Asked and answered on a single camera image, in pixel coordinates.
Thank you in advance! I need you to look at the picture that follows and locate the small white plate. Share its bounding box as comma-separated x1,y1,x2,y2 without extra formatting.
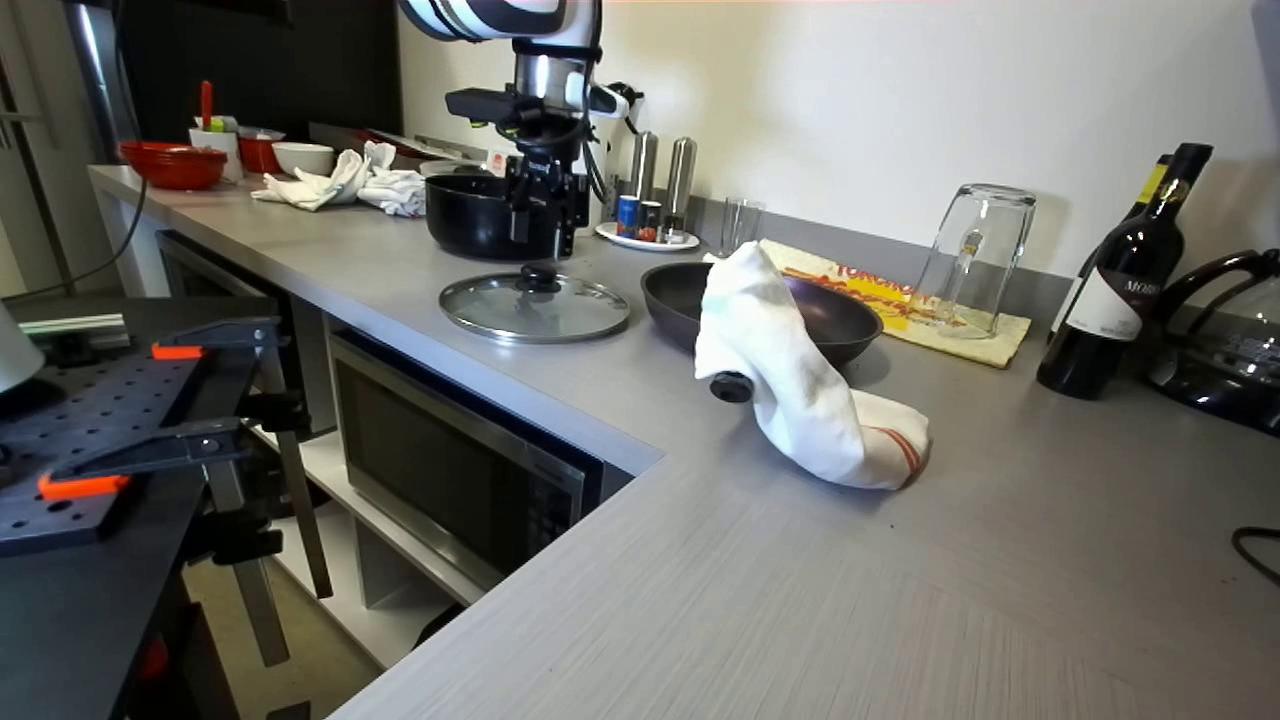
591,215,708,259

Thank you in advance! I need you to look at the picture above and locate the black kettle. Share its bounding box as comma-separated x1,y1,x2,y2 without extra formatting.
1139,245,1280,442

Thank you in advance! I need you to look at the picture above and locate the clear drinking glass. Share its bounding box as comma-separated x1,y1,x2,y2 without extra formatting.
718,192,770,259

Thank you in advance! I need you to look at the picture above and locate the built-in microwave oven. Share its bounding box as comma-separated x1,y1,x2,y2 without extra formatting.
325,327,607,580

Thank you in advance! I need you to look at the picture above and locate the yellow cutting board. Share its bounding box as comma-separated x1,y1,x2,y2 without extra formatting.
758,236,1042,372

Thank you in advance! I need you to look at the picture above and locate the dark wine bottle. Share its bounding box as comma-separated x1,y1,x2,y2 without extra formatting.
1036,139,1219,406

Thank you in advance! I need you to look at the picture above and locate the orange-handled bar clamp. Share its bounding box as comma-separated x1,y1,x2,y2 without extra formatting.
34,413,298,672
145,317,342,606

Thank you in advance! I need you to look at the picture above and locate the thin black cable loop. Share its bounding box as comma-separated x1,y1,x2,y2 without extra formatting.
1227,526,1280,594

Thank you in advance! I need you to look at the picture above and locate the black frying pan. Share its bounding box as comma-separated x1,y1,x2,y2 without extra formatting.
639,259,889,408

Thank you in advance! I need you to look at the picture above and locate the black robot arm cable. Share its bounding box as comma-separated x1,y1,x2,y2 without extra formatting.
579,80,647,209

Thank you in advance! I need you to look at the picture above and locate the black cooking pot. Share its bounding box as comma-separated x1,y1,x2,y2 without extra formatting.
420,168,571,263

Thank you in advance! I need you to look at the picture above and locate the white bowl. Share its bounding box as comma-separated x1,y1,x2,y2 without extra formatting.
268,136,342,182

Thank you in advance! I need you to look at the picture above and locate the long black power cable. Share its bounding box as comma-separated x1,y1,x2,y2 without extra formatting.
22,168,151,303

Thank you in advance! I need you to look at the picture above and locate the white utensil cup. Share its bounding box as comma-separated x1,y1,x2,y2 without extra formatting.
184,122,244,184

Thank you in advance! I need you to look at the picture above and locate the black perforated breadboard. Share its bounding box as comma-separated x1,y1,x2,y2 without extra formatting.
0,352,205,562

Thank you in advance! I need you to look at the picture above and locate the crumpled white cloth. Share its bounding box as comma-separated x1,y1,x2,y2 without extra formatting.
248,136,432,224

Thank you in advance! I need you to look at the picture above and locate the small red cup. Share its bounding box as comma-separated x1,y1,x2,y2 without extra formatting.
235,128,288,175

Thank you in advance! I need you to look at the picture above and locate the white towel with red stripes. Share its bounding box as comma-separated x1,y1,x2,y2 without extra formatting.
692,236,935,497

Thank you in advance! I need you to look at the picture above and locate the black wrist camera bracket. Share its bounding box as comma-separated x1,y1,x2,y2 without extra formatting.
446,80,632,145

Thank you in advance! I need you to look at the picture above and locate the black work table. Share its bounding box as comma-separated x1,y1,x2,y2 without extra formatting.
0,293,320,720

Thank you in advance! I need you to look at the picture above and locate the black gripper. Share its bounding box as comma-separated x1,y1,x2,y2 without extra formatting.
514,124,598,267

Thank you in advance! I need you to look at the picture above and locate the large red bowl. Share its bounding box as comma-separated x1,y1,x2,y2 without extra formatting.
117,136,231,197

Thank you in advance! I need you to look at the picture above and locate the clear upturned glass jar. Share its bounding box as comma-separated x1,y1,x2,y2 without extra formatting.
914,182,1045,343

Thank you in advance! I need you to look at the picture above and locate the glass lid with black knob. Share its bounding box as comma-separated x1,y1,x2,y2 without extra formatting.
437,259,635,350

